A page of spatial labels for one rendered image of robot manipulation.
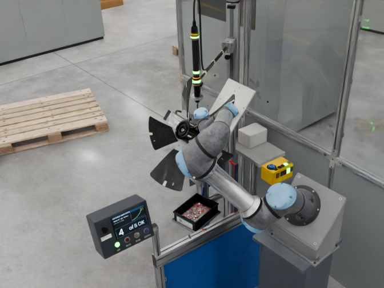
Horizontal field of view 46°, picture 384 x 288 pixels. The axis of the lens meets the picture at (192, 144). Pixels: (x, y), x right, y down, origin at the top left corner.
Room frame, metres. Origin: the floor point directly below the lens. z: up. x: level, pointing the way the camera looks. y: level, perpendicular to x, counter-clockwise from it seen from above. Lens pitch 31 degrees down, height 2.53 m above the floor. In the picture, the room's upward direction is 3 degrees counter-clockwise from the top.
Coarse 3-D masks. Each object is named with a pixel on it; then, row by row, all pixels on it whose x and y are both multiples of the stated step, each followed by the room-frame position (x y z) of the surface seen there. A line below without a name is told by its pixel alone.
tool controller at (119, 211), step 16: (112, 208) 1.59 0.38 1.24; (128, 208) 1.57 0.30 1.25; (144, 208) 1.60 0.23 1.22; (96, 224) 1.48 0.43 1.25; (112, 224) 1.51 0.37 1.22; (128, 224) 1.54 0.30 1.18; (144, 224) 1.57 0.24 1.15; (96, 240) 1.49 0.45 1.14; (112, 240) 1.48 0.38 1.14; (144, 240) 1.55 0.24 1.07
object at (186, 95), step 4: (188, 80) 2.61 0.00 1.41; (192, 80) 2.54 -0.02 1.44; (188, 84) 2.58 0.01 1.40; (184, 88) 2.65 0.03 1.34; (188, 88) 2.55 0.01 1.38; (188, 92) 2.52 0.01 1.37; (184, 96) 2.62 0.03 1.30; (188, 96) 2.50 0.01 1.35; (184, 100) 2.62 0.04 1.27; (188, 100) 2.47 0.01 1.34; (188, 104) 2.44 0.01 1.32; (188, 108) 2.43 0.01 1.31
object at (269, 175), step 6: (270, 162) 2.14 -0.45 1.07; (276, 162) 2.14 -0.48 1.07; (282, 162) 2.14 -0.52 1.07; (264, 168) 2.10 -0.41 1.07; (282, 168) 2.08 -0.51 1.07; (288, 168) 2.10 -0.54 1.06; (264, 174) 2.09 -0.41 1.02; (270, 174) 2.05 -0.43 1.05; (288, 174) 2.10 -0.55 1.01; (264, 180) 2.09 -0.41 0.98; (270, 180) 2.05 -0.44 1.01; (276, 180) 2.05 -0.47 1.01; (282, 180) 2.08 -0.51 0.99
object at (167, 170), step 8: (176, 152) 2.27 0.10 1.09; (168, 160) 2.25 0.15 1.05; (160, 168) 2.24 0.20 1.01; (168, 168) 2.22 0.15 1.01; (176, 168) 2.22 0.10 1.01; (152, 176) 2.23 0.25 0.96; (160, 176) 2.21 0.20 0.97; (168, 176) 2.20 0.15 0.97; (176, 176) 2.19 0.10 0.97; (184, 176) 2.19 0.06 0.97; (168, 184) 2.17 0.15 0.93; (176, 184) 2.16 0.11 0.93
